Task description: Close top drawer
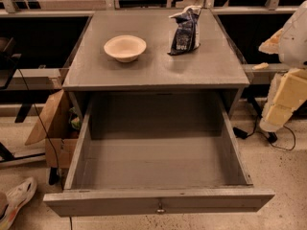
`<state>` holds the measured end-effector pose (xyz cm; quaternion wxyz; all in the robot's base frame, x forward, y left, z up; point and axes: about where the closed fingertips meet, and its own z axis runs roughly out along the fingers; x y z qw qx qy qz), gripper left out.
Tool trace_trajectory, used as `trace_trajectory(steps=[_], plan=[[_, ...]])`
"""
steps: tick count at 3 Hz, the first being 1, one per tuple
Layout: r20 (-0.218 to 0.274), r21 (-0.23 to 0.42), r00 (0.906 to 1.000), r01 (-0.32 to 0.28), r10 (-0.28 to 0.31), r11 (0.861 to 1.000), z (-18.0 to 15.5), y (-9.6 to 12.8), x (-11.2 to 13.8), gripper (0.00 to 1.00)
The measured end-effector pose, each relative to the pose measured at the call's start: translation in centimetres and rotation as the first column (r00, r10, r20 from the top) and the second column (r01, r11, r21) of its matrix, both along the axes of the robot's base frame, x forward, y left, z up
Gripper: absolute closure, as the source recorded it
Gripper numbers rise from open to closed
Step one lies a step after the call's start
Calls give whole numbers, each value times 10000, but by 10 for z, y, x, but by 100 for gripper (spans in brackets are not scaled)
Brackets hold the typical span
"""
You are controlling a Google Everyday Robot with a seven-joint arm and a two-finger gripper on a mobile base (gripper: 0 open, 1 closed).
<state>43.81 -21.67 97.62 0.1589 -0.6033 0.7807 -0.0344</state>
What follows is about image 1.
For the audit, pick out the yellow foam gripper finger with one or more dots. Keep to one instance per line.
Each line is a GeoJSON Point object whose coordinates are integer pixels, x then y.
{"type": "Point", "coordinates": [271, 45]}
{"type": "Point", "coordinates": [287, 93]}

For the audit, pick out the grey top drawer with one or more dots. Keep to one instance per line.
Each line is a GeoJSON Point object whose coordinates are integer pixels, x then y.
{"type": "Point", "coordinates": [143, 154]}

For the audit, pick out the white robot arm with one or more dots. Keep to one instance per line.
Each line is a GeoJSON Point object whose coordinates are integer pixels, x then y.
{"type": "Point", "coordinates": [293, 41]}

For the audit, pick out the grey drawer cabinet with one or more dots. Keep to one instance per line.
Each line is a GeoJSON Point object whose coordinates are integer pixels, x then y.
{"type": "Point", "coordinates": [213, 65]}

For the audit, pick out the yellow foam scrap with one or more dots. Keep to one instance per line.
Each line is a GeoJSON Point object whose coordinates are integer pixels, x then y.
{"type": "Point", "coordinates": [260, 66]}

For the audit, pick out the blue chip bag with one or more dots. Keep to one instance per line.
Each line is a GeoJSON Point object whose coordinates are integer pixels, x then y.
{"type": "Point", "coordinates": [187, 35]}

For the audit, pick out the green item in box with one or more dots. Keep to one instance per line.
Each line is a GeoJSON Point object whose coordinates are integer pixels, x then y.
{"type": "Point", "coordinates": [74, 120]}

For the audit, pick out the brown cardboard box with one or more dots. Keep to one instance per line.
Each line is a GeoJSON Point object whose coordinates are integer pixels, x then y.
{"type": "Point", "coordinates": [53, 129]}

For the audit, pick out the white sneaker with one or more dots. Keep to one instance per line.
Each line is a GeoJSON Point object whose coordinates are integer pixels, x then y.
{"type": "Point", "coordinates": [13, 200]}

